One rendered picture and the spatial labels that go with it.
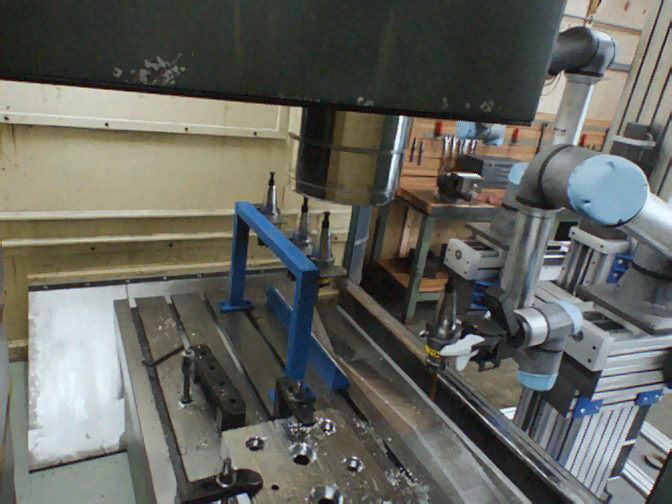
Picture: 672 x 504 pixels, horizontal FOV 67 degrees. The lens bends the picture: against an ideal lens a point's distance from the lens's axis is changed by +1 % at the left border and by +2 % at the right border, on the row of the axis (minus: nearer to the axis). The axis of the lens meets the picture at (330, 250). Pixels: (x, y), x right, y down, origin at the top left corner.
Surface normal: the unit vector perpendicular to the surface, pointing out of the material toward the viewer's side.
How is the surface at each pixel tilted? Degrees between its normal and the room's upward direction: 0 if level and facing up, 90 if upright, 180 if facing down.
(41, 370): 24
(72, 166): 90
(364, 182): 90
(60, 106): 90
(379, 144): 90
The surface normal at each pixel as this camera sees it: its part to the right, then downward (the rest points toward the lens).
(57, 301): 0.30, -0.69
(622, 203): 0.12, 0.33
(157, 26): 0.44, 0.38
